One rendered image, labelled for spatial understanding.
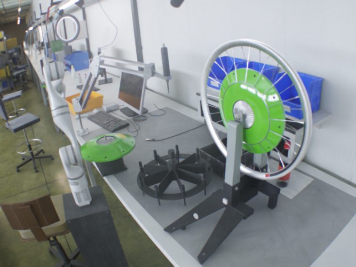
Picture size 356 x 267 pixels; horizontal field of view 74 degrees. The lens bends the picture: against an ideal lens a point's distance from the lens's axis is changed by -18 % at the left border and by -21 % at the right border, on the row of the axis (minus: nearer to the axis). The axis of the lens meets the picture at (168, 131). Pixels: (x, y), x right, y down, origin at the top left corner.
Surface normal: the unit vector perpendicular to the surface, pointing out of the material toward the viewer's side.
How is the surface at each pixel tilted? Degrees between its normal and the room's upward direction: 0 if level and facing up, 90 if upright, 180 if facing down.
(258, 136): 99
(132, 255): 0
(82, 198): 90
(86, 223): 90
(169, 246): 0
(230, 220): 18
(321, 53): 90
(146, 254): 0
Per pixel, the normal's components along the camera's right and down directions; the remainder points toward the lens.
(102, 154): -0.07, -0.67
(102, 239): 0.37, 0.36
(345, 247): -0.10, -0.90
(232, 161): -0.83, 0.26
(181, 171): -0.59, 0.44
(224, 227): -0.35, -0.76
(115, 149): 0.13, -0.74
